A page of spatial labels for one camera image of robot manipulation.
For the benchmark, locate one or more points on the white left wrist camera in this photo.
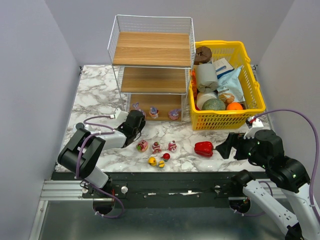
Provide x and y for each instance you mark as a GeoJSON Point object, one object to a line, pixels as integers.
{"type": "Point", "coordinates": [119, 115]}

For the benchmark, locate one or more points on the white cylinder container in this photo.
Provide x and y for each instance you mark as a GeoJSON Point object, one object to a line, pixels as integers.
{"type": "Point", "coordinates": [206, 98]}

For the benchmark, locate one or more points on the orange fruit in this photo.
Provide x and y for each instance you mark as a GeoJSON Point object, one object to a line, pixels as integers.
{"type": "Point", "coordinates": [234, 106]}

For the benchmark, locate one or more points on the purple bunny donut toy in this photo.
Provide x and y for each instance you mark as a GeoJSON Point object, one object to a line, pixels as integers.
{"type": "Point", "coordinates": [153, 112]}

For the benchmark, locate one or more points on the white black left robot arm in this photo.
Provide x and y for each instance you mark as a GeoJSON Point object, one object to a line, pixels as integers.
{"type": "Point", "coordinates": [80, 155]}

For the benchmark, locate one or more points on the purple bunny figure toy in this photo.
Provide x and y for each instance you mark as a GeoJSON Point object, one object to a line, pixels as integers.
{"type": "Point", "coordinates": [174, 114]}

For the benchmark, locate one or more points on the pink strawberry cake toy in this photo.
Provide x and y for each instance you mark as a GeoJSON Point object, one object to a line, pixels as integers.
{"type": "Point", "coordinates": [142, 146]}

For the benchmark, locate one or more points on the pink bear strawberry toy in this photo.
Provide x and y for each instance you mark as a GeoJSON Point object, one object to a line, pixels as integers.
{"type": "Point", "coordinates": [156, 148]}

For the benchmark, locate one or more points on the green melon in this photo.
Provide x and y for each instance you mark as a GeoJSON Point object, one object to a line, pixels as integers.
{"type": "Point", "coordinates": [213, 104]}

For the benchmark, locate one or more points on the red bell pepper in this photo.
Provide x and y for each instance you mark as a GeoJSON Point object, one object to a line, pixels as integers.
{"type": "Point", "coordinates": [204, 148]}

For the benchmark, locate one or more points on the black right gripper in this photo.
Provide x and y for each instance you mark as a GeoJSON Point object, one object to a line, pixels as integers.
{"type": "Point", "coordinates": [236, 145]}

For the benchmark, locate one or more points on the yellow duck toy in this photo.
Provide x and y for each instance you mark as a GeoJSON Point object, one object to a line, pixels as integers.
{"type": "Point", "coordinates": [152, 161]}

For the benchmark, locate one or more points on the red strawberry toy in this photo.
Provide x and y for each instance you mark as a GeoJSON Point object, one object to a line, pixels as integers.
{"type": "Point", "coordinates": [166, 157]}

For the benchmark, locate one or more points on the purple bunny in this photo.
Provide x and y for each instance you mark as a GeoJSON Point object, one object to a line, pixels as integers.
{"type": "Point", "coordinates": [137, 107]}

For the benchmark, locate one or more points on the white wire wooden shelf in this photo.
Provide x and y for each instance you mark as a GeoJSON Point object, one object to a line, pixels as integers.
{"type": "Point", "coordinates": [152, 58]}

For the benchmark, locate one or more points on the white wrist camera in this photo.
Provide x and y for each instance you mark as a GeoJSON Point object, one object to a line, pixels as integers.
{"type": "Point", "coordinates": [119, 115]}
{"type": "Point", "coordinates": [254, 125]}

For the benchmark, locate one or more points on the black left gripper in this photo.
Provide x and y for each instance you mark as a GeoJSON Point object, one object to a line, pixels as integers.
{"type": "Point", "coordinates": [136, 127]}

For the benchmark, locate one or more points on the white bottle grey cap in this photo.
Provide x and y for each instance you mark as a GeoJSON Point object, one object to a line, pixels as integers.
{"type": "Point", "coordinates": [81, 125]}

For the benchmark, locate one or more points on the light blue snack bag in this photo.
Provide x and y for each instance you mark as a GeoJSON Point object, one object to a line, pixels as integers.
{"type": "Point", "coordinates": [229, 89]}

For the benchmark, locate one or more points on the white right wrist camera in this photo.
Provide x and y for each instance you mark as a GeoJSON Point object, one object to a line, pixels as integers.
{"type": "Point", "coordinates": [254, 125]}

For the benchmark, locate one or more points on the aluminium frame rail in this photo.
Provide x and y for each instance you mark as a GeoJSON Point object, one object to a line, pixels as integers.
{"type": "Point", "coordinates": [61, 212]}

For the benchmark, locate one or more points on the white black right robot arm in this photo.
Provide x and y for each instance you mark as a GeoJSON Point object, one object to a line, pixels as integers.
{"type": "Point", "coordinates": [291, 177]}

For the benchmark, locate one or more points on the yellow plastic basket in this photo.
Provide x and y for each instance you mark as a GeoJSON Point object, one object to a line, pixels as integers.
{"type": "Point", "coordinates": [235, 53]}

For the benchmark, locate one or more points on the pink bear cake toy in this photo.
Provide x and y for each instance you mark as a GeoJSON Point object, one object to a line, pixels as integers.
{"type": "Point", "coordinates": [172, 146]}

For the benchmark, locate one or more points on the grey paper roll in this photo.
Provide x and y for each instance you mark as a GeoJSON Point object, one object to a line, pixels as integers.
{"type": "Point", "coordinates": [206, 78]}

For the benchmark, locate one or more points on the white blue box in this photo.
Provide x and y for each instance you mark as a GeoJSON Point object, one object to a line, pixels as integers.
{"type": "Point", "coordinates": [222, 67]}

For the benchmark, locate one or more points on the brown chocolate donut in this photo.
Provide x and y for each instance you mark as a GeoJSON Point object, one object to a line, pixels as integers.
{"type": "Point", "coordinates": [203, 55]}

